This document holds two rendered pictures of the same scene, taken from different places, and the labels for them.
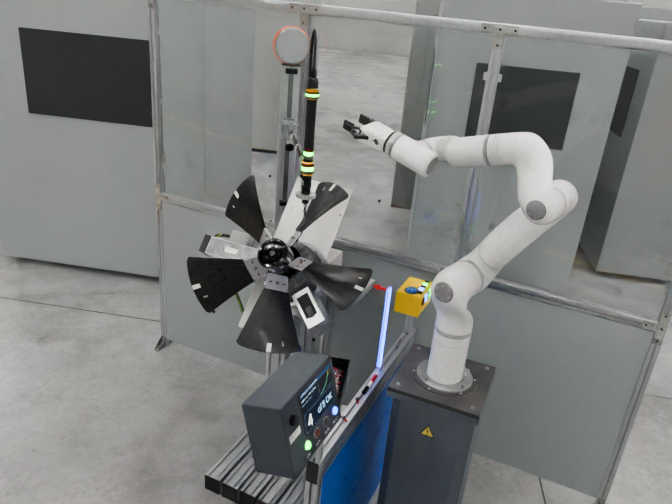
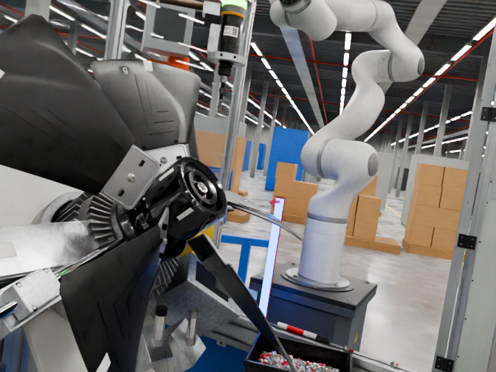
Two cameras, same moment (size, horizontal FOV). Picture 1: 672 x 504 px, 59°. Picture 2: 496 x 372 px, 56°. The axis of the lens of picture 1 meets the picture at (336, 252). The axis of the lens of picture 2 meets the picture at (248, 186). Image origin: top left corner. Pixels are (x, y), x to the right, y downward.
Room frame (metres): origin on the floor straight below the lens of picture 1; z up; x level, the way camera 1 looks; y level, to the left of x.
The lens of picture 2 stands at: (1.85, 0.98, 1.29)
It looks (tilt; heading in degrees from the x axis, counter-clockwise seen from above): 4 degrees down; 274
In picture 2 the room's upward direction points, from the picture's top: 9 degrees clockwise
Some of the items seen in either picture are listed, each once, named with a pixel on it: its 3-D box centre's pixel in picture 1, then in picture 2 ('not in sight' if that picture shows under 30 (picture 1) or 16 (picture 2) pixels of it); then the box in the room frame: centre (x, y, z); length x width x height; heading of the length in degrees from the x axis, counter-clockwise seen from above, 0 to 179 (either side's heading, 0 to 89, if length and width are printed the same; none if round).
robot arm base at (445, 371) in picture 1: (448, 353); (322, 249); (1.70, -0.41, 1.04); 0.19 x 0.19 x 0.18
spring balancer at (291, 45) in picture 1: (291, 45); not in sight; (2.69, 0.27, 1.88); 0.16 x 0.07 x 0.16; 102
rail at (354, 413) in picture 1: (370, 391); (296, 350); (1.75, -0.17, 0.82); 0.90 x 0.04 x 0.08; 157
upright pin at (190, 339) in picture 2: not in sight; (191, 326); (1.97, 0.16, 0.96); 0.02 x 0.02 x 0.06
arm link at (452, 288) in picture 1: (454, 300); (342, 181); (1.68, -0.39, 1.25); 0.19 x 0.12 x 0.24; 143
